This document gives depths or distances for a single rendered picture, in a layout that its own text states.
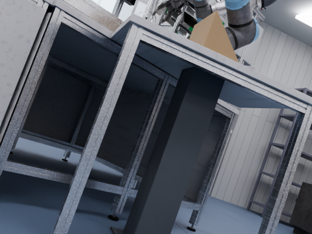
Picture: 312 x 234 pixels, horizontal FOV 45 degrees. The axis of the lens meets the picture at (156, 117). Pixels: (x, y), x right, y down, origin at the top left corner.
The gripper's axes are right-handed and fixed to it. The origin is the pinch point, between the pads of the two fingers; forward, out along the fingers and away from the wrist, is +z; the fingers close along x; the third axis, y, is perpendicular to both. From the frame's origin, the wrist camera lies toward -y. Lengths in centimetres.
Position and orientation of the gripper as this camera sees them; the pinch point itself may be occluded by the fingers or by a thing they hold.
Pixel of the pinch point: (158, 17)
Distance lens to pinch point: 233.8
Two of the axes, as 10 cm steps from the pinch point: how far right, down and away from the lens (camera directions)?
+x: 6.4, 2.9, 7.1
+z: -7.2, 5.4, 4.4
